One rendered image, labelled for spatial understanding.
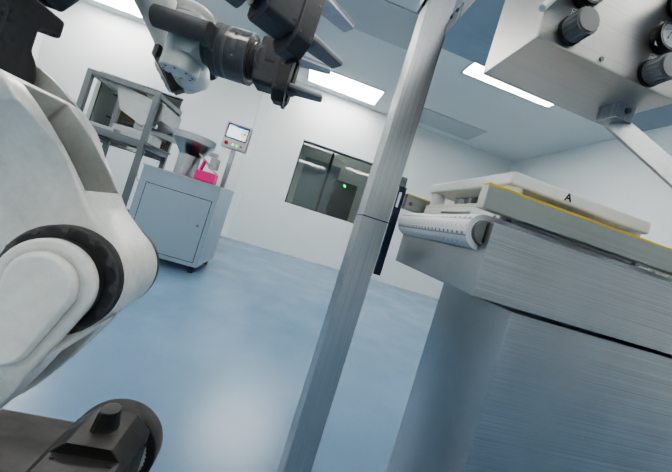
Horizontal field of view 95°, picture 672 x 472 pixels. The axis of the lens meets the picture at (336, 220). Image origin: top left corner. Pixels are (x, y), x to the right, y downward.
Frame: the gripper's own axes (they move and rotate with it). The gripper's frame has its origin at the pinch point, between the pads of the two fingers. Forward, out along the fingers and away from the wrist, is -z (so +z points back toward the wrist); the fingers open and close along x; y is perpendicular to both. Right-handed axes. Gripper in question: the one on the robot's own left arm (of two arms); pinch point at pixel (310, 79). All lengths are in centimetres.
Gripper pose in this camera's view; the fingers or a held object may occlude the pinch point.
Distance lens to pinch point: 61.7
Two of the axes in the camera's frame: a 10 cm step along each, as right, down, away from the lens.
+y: 0.2, -0.1, -10.0
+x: -3.0, 9.5, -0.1
